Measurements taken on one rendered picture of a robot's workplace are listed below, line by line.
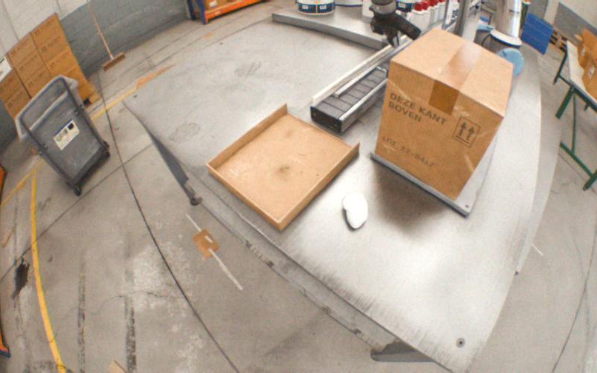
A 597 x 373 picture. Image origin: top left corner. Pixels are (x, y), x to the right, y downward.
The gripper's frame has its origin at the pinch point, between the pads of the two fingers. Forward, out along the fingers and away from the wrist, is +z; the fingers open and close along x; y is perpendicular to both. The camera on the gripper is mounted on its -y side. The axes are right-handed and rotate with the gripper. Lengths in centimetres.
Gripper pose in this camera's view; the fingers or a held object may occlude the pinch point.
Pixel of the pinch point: (397, 46)
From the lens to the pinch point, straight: 106.7
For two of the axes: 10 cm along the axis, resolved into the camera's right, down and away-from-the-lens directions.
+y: -7.5, -5.1, 4.2
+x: -5.4, 8.4, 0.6
